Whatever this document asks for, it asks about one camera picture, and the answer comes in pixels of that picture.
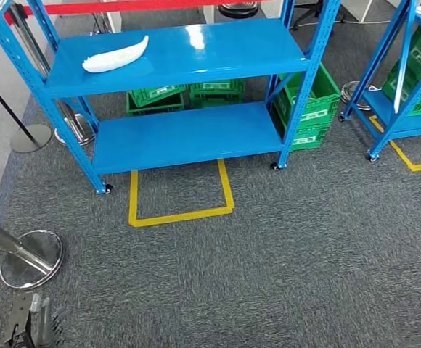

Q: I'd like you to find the blue metal shelf rack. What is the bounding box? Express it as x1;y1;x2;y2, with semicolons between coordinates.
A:
0;0;342;196
339;0;421;163

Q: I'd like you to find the dark stanchion post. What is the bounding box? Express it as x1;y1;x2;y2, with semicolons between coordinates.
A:
12;4;84;140

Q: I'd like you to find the black office chair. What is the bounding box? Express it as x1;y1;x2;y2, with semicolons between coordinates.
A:
292;0;346;30

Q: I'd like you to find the black round stool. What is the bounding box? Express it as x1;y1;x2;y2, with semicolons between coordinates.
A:
218;0;259;20

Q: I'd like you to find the red barrier belt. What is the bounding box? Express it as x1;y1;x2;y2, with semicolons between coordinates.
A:
0;0;269;68

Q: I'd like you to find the grey round stanchion base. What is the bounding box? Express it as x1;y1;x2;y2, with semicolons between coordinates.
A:
10;123;53;154

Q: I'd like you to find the thin black rod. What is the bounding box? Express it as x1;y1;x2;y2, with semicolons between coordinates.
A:
0;69;40;146

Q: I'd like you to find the white desk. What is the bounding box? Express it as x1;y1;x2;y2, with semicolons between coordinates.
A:
103;0;215;33
341;0;374;22

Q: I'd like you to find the chrome stanchion post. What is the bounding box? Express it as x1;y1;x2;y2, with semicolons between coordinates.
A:
0;211;53;276

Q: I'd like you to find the white floor cable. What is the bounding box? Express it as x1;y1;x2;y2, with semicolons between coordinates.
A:
290;19;393;30

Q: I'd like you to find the white curved plastic part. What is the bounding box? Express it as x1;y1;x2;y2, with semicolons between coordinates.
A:
82;35;150;74

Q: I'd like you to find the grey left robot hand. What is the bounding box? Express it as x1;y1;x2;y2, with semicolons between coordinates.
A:
36;297;66;348

